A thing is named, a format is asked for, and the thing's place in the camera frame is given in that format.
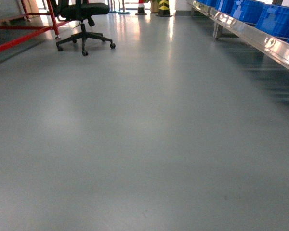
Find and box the red white striped bollard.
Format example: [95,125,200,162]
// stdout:
[135,0,147,15]

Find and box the yellow black striped bollard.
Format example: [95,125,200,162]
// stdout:
[156,0,172,17]

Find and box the black office chair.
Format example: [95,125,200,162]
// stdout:
[50,0,116,56]

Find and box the red metal table frame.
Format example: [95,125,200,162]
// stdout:
[0,0,67,52]

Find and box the steel conveyor rail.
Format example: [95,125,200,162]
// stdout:
[186,0,289,70]

